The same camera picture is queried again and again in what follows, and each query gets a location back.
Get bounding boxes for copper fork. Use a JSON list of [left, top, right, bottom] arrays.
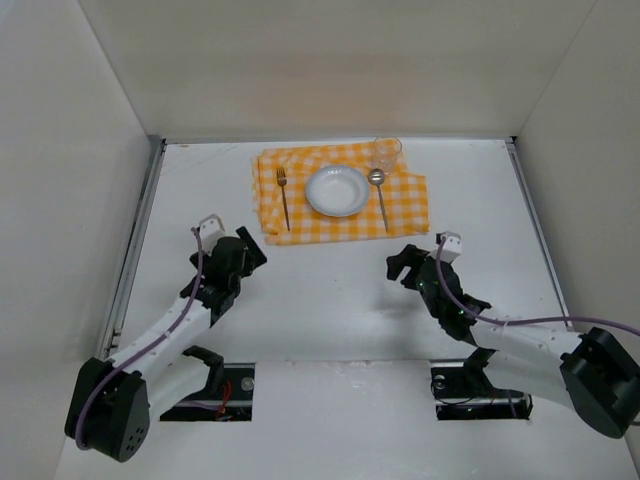
[[276, 167, 291, 230]]

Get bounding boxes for silver spoon copper handle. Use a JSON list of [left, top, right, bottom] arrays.
[[367, 168, 390, 233]]

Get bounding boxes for white round plate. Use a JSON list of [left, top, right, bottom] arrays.
[[305, 165, 370, 218]]

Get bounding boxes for clear plastic cup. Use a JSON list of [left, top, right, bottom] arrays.
[[371, 137, 403, 175]]

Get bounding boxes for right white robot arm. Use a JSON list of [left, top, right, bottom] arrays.
[[386, 234, 639, 439]]

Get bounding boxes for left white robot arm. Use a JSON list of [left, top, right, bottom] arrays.
[[64, 218, 267, 463]]

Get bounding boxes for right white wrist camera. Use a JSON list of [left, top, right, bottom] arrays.
[[434, 231, 462, 263]]

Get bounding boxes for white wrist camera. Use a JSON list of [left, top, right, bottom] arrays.
[[434, 231, 462, 263], [195, 214, 226, 252]]

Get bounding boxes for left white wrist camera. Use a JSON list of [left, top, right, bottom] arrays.
[[195, 214, 226, 252]]

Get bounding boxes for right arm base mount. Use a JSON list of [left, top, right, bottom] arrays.
[[430, 348, 533, 421]]

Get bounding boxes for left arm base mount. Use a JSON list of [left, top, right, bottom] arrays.
[[159, 346, 256, 422]]

